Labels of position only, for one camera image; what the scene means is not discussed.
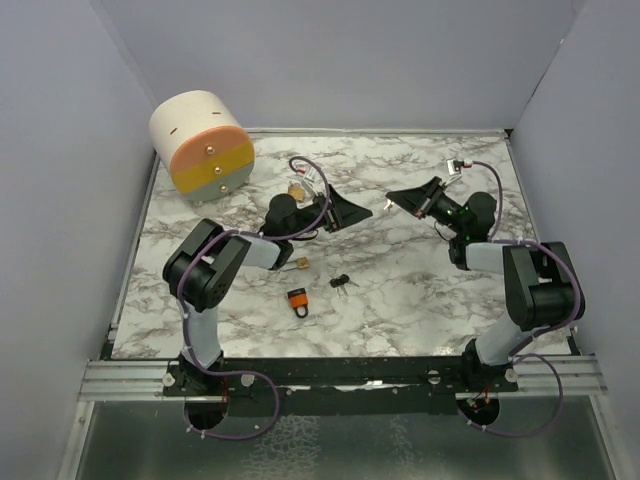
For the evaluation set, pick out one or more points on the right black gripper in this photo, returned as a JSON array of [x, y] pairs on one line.
[[421, 200]]

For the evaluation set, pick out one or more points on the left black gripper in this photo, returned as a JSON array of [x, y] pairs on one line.
[[342, 212]]

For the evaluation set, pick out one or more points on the large brass padlock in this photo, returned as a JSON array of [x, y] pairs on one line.
[[297, 192]]

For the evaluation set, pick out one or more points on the small brass padlock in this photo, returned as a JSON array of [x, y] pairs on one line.
[[298, 264]]

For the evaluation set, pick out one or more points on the black head key bunch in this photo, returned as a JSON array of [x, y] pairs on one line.
[[340, 283]]

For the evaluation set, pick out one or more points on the orange black padlock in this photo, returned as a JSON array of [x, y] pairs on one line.
[[298, 301]]

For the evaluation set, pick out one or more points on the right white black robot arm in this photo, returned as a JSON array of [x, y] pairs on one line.
[[542, 293]]

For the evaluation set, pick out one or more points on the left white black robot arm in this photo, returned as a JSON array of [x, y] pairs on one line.
[[201, 271]]

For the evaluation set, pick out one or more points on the round pastel drawer box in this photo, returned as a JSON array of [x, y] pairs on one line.
[[204, 149]]

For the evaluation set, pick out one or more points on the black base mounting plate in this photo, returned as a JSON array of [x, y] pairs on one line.
[[335, 385]]

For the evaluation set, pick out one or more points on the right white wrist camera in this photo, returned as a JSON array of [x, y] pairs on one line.
[[456, 168]]

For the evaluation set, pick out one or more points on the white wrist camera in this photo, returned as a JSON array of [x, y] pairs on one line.
[[456, 168], [310, 180]]

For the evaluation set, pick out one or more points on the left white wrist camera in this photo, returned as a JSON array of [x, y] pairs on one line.
[[310, 180]]

